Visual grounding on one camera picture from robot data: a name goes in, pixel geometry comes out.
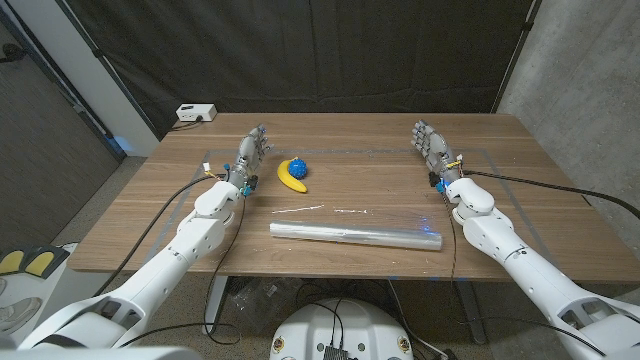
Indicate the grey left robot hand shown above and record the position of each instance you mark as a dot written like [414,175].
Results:
[247,155]

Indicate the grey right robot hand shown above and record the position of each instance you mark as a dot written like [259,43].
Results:
[437,150]

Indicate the cling film roll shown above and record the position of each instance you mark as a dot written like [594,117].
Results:
[350,235]

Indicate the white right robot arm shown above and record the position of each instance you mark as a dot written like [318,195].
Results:
[530,270]

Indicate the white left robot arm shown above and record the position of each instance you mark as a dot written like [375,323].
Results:
[165,265]

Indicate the yellow toy banana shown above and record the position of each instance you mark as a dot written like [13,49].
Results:
[286,177]

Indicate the blue spiky ball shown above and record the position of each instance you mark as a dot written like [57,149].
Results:
[298,169]

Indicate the white power strip box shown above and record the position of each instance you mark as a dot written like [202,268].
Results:
[196,112]

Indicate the black backdrop curtain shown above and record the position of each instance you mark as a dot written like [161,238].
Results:
[310,55]

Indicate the black backdrop stand pole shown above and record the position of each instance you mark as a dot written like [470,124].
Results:
[107,67]
[515,57]

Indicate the clear plastic bag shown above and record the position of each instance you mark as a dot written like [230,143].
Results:
[262,302]

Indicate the white table leg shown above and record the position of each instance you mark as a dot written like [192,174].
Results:
[215,305]

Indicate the grey table leg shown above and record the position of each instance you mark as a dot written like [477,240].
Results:
[472,315]

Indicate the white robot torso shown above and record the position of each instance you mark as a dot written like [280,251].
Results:
[340,325]

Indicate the black and yellow padded object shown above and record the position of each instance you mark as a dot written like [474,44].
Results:
[35,260]

